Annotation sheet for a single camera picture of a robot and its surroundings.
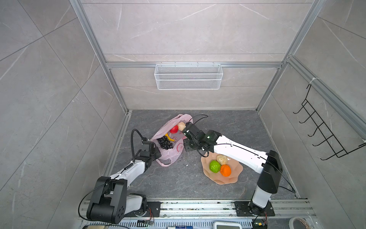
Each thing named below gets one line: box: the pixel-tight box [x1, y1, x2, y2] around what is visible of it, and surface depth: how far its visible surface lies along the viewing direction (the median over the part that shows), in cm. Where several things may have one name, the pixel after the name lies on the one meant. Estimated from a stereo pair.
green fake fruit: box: [209, 159, 222, 174], surface depth 85 cm
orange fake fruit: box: [220, 164, 232, 177], surface depth 84 cm
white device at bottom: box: [213, 221, 243, 229], surface depth 67 cm
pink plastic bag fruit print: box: [150, 113, 193, 167], surface depth 92 cm
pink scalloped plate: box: [220, 164, 232, 177], surface depth 84 cm
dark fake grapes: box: [156, 135, 174, 150], surface depth 97 cm
